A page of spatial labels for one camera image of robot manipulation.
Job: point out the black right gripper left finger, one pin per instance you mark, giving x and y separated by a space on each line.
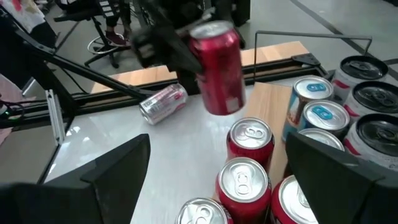
93 193

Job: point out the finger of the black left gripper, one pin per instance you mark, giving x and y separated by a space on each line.
183 54

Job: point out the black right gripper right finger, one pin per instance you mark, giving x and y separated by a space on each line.
342 193

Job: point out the red Coca-Cola can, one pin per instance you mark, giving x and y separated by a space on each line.
250 137
217 71

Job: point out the silver and red soda can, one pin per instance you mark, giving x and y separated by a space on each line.
163 104

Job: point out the white slim can black lid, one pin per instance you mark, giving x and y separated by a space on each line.
377 96
363 67

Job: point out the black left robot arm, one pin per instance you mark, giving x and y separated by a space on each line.
180 11

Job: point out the wooden shelf board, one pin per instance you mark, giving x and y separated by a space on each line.
270 102

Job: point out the person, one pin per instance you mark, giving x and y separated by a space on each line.
6 87
116 18
25 12

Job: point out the black office stool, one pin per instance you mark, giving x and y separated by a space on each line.
102 46

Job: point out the wooden table side board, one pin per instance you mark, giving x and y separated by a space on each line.
273 51

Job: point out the black aluminium table frame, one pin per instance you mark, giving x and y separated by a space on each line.
280 71

